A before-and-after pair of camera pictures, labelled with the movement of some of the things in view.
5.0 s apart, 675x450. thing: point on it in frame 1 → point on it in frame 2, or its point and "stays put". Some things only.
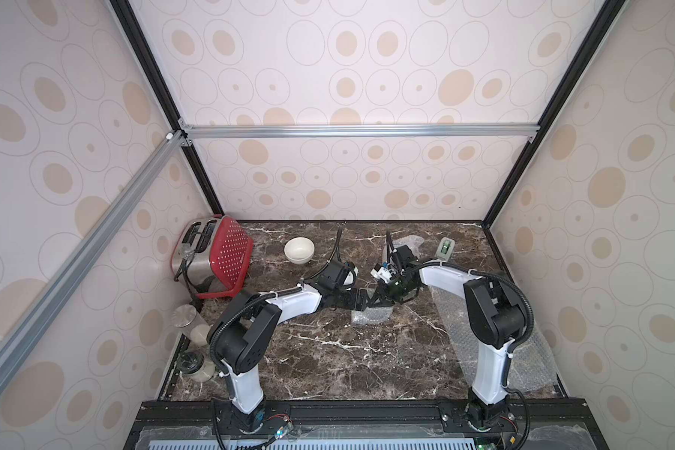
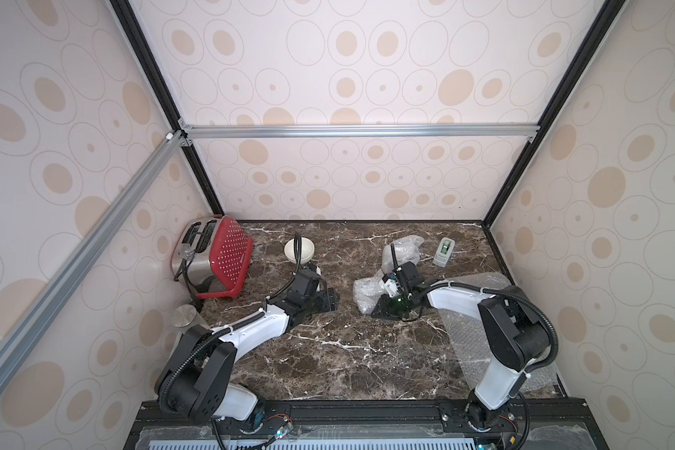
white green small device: (445, 248) stays put
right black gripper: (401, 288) → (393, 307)
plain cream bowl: (299, 249) stays put
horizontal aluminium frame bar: (351, 131) stays put
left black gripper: (355, 303) → (330, 299)
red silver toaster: (210, 256) stays put
